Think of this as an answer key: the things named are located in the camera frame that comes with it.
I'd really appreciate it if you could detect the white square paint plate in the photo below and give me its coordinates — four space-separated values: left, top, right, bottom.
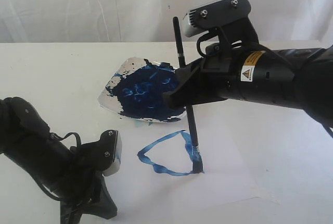
98 57 186 123

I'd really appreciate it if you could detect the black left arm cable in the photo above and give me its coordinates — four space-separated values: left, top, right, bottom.
36 131 84 200

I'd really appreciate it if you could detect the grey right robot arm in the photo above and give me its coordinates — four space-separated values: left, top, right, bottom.
163 18 332 127

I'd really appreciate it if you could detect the white paper sheet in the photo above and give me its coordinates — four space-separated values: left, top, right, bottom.
98 113 261 223

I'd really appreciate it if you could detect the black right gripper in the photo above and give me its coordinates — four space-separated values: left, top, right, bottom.
162 18 296 109

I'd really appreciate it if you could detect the black paintbrush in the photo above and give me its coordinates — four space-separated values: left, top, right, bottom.
172 17 203 173

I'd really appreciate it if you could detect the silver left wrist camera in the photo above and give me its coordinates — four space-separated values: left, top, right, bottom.
100 130 122 177

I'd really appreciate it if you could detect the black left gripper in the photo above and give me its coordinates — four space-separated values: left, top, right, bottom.
52 132 117 223

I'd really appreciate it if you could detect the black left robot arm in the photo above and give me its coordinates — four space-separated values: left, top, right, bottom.
1 97 121 223

